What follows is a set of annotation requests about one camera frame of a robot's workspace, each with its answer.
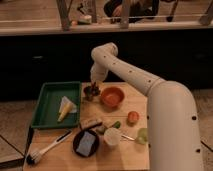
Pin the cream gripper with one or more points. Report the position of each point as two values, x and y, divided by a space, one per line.
97 79

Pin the dark red grape bunch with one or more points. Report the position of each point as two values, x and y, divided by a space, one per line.
94 88

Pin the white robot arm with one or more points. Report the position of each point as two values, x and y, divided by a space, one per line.
172 119

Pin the small metal cup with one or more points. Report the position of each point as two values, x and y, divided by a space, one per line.
88 92

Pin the white measuring cup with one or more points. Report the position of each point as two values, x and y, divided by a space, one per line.
112 137

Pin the orange bowl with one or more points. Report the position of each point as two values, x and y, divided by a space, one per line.
112 97

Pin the white cloth in tray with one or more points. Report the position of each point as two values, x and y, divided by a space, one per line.
66 100

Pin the wooden block eraser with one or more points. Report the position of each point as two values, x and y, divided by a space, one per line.
90 123

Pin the green vegetable piece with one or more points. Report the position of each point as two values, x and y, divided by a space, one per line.
101 129

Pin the red orange tomato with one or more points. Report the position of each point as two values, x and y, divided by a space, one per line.
133 117

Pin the small items on ledge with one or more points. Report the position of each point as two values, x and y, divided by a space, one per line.
83 20

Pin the green plastic tray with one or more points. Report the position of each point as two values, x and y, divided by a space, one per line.
50 102

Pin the blue sponge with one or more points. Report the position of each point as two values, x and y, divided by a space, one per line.
85 144

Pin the black plate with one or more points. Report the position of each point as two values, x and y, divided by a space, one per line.
79 136

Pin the green apple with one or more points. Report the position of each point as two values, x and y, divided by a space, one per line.
142 136

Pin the person in dark clothes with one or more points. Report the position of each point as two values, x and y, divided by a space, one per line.
139 9

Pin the wooden railing post middle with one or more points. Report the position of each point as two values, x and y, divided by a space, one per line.
124 23

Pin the wooden railing post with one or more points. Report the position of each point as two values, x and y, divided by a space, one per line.
64 7
124 23

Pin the wooden railing post left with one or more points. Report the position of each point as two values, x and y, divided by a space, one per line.
64 7

